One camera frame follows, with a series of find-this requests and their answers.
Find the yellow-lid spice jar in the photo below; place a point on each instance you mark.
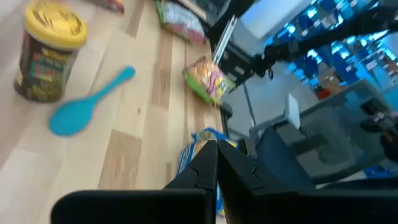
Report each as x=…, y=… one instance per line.
x=46, y=62

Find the grey office chair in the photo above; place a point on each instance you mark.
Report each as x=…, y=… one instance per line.
x=326, y=140

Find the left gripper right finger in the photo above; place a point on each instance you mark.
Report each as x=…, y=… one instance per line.
x=280, y=205

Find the white green ramen packet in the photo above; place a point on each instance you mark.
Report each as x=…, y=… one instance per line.
x=180, y=21

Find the blue storage bin shelf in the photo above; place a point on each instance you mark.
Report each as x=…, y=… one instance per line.
x=342, y=71

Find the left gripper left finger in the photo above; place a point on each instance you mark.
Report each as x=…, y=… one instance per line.
x=155, y=205

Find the teal plastic spoon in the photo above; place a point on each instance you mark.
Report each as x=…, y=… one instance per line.
x=71, y=116

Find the blue ramen noodle packet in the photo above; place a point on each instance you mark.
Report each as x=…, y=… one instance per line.
x=189, y=152

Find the green-edged ramen noodle packet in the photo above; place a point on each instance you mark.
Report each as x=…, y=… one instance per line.
x=208, y=81

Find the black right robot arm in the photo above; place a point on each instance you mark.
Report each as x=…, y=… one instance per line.
x=342, y=31

